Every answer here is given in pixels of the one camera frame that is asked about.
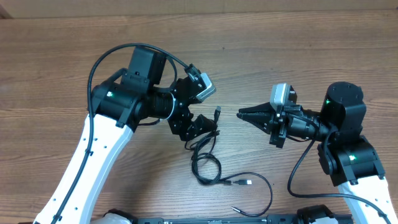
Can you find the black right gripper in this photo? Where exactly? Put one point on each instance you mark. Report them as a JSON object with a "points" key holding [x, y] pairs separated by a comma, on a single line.
{"points": [[262, 114]]}

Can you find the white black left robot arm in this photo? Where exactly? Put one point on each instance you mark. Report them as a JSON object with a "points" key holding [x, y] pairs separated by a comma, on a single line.
{"points": [[116, 107]]}

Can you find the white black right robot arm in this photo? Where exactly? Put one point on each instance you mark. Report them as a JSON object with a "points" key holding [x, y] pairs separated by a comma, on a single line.
{"points": [[344, 153]]}

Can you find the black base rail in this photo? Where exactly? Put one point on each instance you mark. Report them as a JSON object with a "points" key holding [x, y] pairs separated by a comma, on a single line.
{"points": [[313, 214]]}

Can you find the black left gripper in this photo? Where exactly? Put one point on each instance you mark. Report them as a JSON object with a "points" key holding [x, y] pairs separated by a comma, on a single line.
{"points": [[192, 130]]}

